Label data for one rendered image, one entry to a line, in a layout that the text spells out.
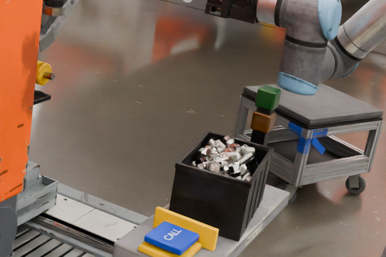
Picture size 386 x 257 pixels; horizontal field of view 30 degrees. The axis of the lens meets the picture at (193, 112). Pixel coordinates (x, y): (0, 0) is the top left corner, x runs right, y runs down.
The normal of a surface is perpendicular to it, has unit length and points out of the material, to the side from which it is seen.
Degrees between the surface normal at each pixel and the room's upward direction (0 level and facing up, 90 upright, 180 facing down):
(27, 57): 90
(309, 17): 93
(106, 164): 0
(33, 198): 90
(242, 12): 90
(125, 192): 0
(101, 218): 0
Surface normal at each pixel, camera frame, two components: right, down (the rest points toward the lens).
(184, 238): 0.16, -0.93
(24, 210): 0.88, 0.28
